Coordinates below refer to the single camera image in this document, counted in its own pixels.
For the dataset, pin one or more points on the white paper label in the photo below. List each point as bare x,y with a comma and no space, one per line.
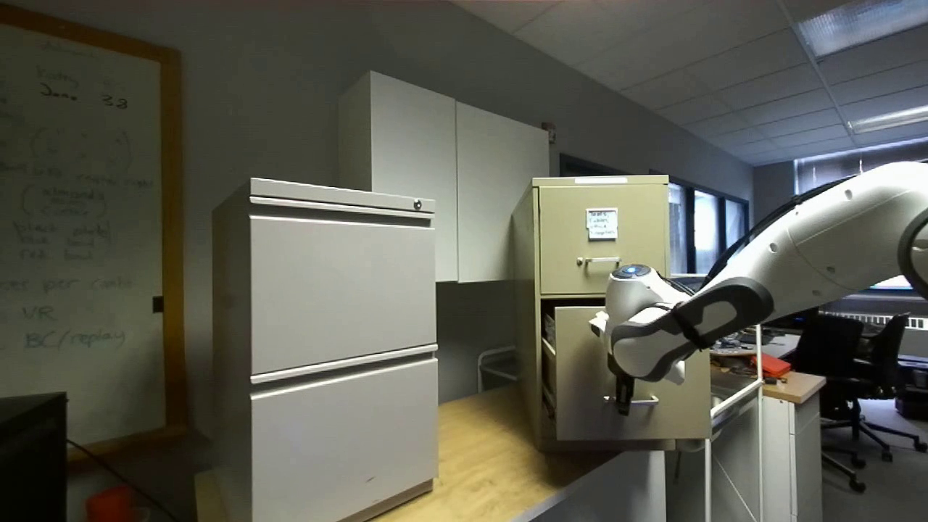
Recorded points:
600,223

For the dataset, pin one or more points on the white wall cabinet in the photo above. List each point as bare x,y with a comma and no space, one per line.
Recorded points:
416,175

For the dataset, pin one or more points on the wood framed whiteboard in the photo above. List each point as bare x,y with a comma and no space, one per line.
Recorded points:
75,242

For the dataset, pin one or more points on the grey lateral file cabinet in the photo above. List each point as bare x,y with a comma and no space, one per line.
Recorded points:
232,336

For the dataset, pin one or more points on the white metal bracket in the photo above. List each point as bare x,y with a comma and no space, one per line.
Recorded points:
489,364

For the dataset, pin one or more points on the small black wall switch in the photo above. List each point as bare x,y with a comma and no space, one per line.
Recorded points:
158,301

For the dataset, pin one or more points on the white tube cart frame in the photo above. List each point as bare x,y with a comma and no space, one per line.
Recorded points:
712,443

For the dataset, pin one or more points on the red round object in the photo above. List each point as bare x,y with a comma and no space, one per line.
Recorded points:
113,504

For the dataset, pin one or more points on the black box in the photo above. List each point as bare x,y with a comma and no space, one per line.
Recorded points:
32,452

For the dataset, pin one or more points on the wooden top side desk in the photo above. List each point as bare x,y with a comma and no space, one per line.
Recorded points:
796,425

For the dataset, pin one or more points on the grey deep lateral drawer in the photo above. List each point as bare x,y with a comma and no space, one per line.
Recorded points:
336,438

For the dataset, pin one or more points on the beige labelled file drawer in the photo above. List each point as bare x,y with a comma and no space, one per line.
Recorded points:
560,232

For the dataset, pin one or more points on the large ceiling light panel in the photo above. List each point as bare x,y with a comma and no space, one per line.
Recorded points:
866,24

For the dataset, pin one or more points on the black office chair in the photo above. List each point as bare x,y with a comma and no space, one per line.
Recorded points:
895,352
832,367

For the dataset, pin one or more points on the narrow ceiling light panel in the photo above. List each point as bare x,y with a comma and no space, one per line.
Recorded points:
889,120

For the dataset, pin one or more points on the beige metal file cabinet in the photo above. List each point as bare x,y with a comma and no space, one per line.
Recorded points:
526,290

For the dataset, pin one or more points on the small cabinet lock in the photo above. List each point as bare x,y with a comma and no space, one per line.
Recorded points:
418,204

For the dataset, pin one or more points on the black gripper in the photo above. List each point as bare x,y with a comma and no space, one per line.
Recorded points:
624,383

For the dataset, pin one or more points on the dark window row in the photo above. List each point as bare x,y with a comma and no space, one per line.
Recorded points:
705,227

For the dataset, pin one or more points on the red object on desk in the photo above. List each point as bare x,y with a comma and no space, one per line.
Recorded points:
774,367

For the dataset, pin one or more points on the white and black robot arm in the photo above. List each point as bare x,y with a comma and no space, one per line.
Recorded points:
821,242

